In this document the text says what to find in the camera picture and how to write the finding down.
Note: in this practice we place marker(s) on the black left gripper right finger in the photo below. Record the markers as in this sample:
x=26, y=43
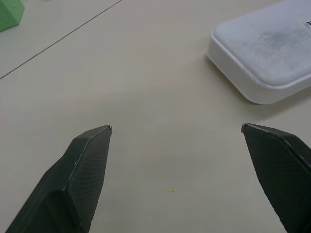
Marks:
x=279, y=170

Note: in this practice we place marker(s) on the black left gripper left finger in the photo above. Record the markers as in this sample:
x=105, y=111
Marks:
x=80, y=174

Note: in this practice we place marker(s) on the white plastic box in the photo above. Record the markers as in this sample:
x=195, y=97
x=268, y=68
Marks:
x=264, y=51

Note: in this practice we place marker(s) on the green foam block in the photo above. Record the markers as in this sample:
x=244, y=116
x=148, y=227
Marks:
x=8, y=13

